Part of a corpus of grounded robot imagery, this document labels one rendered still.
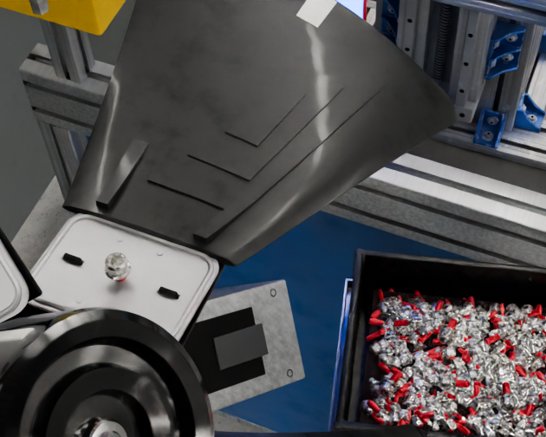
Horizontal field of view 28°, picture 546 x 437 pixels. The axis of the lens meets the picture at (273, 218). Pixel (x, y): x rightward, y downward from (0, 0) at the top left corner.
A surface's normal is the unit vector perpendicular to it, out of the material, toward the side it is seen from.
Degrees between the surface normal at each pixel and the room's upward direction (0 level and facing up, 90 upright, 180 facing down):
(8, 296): 48
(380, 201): 90
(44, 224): 0
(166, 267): 7
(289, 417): 90
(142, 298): 7
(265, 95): 14
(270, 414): 90
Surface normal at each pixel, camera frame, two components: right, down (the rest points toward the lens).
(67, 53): -0.39, 0.76
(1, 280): -0.04, 0.23
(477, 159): -0.04, -0.57
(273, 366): 0.68, -0.14
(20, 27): 0.92, 0.30
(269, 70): 0.22, -0.58
